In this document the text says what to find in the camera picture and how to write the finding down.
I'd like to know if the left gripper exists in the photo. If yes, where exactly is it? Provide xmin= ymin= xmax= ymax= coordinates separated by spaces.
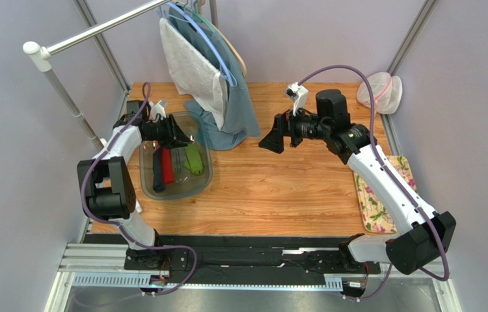
xmin=145 ymin=115 xmax=193 ymax=151

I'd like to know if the green paper napkin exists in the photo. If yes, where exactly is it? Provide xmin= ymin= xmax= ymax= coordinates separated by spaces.
xmin=183 ymin=144 xmax=204 ymax=176

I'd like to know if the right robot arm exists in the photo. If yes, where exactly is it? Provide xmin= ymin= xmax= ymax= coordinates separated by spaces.
xmin=259 ymin=83 xmax=456 ymax=277

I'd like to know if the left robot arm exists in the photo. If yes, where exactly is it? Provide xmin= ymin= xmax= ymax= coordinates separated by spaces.
xmin=77 ymin=101 xmax=194 ymax=270

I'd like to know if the clear plastic container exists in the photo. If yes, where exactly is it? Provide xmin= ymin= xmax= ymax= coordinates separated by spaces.
xmin=139 ymin=112 xmax=213 ymax=200

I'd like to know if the blue-grey hanging shirt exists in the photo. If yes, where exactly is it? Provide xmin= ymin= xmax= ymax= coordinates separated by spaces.
xmin=162 ymin=7 xmax=261 ymax=151

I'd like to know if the grey hanging towel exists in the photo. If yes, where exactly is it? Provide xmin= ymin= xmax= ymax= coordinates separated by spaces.
xmin=159 ymin=18 xmax=228 ymax=129

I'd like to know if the blue clothes hanger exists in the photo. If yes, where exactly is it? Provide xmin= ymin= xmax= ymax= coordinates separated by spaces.
xmin=158 ymin=1 xmax=237 ymax=87

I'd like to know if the white mesh laundry bag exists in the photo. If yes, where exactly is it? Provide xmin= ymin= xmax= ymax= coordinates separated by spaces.
xmin=367 ymin=72 xmax=403 ymax=115

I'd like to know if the green clothes hanger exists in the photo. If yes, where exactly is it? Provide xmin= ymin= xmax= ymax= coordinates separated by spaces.
xmin=183 ymin=0 xmax=218 ymax=32

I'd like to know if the floral tray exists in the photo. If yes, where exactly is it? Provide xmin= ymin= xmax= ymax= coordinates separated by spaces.
xmin=353 ymin=155 xmax=418 ymax=234

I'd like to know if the wooden clothes hanger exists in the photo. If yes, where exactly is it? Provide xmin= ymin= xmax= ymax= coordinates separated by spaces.
xmin=208 ymin=1 xmax=248 ymax=77

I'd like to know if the metal clothes rack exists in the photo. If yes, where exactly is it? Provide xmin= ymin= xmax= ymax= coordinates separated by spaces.
xmin=22 ymin=1 xmax=168 ymax=150

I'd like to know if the red handled utensil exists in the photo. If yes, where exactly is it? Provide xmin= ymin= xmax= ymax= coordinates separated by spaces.
xmin=161 ymin=148 xmax=174 ymax=185

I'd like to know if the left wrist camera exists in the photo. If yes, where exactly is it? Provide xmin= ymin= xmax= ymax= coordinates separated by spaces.
xmin=149 ymin=99 xmax=169 ymax=122

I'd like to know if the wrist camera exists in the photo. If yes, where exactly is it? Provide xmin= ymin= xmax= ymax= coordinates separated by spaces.
xmin=149 ymin=99 xmax=169 ymax=122
xmin=284 ymin=83 xmax=309 ymax=116

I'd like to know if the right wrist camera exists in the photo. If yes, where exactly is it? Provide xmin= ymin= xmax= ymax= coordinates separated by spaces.
xmin=284 ymin=83 xmax=309 ymax=116

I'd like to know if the dark blue handled utensil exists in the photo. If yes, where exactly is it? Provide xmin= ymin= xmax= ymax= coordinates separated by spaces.
xmin=152 ymin=148 xmax=165 ymax=193

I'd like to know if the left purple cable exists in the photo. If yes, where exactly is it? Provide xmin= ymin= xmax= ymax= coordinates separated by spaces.
xmin=79 ymin=82 xmax=198 ymax=297

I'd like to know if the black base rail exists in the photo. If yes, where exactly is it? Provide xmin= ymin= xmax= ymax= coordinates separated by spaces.
xmin=111 ymin=233 xmax=427 ymax=287

